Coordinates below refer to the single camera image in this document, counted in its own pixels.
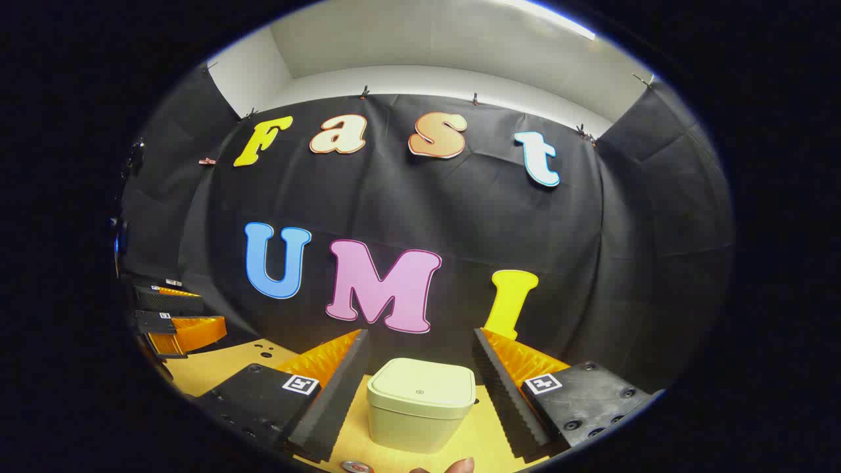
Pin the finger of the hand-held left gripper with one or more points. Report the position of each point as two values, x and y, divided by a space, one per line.
167 302
197 332

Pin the wooden desktop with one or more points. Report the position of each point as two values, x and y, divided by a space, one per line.
210 371

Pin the red pop can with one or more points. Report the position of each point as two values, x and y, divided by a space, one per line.
357 468

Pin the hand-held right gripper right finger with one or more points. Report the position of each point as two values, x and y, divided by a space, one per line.
502 407

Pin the green desktop garbage bin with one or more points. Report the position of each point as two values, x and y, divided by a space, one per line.
420 420

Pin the black backdrop cloth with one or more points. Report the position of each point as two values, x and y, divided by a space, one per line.
460 217

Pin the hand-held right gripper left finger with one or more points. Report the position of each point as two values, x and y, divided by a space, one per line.
338 407

